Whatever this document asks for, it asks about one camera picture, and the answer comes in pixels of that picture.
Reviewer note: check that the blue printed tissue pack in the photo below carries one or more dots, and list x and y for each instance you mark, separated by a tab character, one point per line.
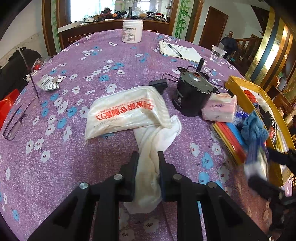
256	163

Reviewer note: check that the red shopping bag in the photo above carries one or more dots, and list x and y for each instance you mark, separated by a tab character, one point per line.
6	105

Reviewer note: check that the blue plastic bag bundle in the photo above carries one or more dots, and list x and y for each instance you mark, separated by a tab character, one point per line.
239	118

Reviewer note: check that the person in dark jacket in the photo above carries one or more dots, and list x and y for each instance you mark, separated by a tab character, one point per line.
229	44

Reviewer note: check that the black electric motor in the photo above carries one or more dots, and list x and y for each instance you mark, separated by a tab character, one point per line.
193	91

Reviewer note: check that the red plastic bag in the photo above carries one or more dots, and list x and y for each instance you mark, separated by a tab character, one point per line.
251	97

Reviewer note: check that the white bag red text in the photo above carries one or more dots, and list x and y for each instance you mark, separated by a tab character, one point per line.
128	109

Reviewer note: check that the black power adapter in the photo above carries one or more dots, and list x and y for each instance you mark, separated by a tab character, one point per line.
160	85

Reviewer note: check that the black package white text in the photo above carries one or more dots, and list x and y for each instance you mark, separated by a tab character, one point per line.
271	126

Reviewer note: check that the black bag on chair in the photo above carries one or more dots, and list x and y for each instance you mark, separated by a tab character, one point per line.
15	70

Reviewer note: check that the purple floral tablecloth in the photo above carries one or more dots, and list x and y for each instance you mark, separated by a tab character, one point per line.
49	157

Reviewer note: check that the white plastic jar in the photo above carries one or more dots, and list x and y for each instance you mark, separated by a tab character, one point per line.
132	31

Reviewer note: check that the pink tissue pack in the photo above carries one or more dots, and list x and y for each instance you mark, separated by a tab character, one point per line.
220	108

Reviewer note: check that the silver pill blister pack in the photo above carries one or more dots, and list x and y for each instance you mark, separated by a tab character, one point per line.
48	83

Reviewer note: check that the blue knitted gloves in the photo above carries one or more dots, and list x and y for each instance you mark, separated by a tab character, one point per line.
253	129

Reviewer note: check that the white cloth towel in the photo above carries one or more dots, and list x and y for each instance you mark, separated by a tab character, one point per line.
150	141

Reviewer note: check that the clear plastic cup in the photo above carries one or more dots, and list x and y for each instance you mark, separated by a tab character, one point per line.
217	54

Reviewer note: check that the black pen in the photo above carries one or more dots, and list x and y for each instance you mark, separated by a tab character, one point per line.
176	51

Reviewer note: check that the purple frame eyeglasses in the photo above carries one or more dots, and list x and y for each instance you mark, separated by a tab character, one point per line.
10	133

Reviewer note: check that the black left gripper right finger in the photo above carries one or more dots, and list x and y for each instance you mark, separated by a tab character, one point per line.
204	211

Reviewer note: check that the brown wooden door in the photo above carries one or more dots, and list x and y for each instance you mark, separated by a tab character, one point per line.
213	29

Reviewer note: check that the white paper notebook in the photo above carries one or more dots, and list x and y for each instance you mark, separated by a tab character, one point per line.
189	54

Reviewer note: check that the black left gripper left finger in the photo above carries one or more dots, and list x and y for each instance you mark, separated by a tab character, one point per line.
91	212

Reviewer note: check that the yellow rimmed cardboard box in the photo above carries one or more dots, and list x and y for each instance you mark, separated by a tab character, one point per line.
279	138

